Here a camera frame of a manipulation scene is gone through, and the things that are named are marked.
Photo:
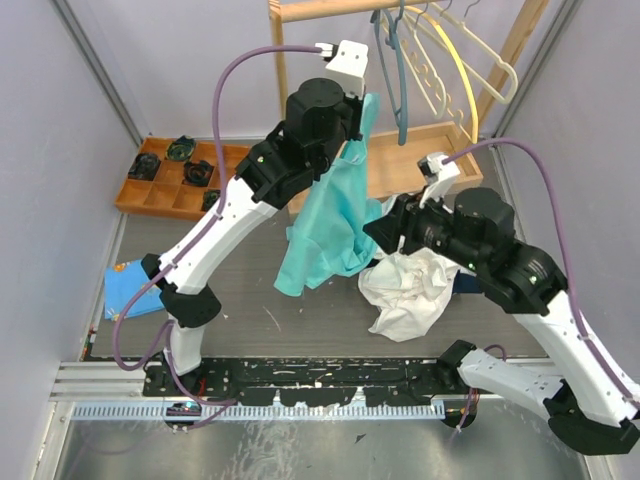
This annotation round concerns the rolled dark sock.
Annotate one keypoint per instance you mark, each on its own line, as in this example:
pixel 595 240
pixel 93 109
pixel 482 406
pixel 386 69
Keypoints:
pixel 144 167
pixel 209 199
pixel 197 173
pixel 181 149

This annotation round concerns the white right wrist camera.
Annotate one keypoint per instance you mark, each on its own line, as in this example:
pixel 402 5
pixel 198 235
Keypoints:
pixel 440 176

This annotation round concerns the rolled dark sock left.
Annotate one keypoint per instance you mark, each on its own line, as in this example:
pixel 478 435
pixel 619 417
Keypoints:
pixel 144 167

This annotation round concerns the rolled dark sock top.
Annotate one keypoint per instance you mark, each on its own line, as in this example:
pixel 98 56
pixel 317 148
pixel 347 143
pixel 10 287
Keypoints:
pixel 181 149

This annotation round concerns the white perforated plastic basket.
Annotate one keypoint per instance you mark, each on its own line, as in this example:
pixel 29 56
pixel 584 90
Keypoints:
pixel 470 272

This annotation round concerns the rolled dark sock middle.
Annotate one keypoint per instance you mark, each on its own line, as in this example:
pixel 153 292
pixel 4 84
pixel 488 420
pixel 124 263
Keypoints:
pixel 197 173

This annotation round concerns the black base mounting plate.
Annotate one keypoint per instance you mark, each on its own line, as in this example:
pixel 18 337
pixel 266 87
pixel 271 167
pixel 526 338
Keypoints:
pixel 321 382

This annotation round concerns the rolled dark sock bottom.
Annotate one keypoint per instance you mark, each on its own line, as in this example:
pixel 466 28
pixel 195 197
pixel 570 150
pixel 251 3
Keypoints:
pixel 209 199

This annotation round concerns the wooden compartment tray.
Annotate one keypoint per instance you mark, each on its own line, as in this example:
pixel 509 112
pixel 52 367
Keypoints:
pixel 167 195

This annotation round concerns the white t shirt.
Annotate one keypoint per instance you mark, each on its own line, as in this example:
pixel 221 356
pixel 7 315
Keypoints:
pixel 410 292

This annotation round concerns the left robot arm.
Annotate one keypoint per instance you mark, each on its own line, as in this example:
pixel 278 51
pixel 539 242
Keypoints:
pixel 303 150

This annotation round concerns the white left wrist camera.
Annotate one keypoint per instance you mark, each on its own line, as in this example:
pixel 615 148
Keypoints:
pixel 347 63

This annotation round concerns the white slotted cable duct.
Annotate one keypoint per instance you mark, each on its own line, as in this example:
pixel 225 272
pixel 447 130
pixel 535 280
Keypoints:
pixel 189 412

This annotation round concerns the grey blue plastic hanger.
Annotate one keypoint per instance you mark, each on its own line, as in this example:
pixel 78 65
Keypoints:
pixel 385 28

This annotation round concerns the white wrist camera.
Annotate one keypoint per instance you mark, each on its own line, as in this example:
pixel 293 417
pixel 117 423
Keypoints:
pixel 440 176
pixel 347 63

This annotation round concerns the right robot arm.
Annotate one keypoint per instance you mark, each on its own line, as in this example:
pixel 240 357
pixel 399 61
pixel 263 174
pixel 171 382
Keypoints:
pixel 588 410

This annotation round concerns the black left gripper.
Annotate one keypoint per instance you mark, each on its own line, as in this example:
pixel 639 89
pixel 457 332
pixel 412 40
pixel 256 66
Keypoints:
pixel 357 105

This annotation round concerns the teal t shirt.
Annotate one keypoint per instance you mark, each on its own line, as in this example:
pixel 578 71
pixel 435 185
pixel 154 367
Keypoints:
pixel 327 237

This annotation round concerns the cream plastic hanger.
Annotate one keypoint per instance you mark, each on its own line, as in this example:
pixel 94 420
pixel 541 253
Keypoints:
pixel 498 61

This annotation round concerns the blue folded cloth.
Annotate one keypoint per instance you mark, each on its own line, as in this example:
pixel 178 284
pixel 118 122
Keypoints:
pixel 121 282

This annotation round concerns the navy t shirt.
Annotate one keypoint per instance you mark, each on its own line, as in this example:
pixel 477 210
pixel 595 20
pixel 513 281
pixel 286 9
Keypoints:
pixel 465 283

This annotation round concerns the wooden clothes rack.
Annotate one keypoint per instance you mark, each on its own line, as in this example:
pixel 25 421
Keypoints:
pixel 388 162

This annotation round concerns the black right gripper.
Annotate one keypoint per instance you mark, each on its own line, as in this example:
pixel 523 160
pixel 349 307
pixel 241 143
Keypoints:
pixel 386 230

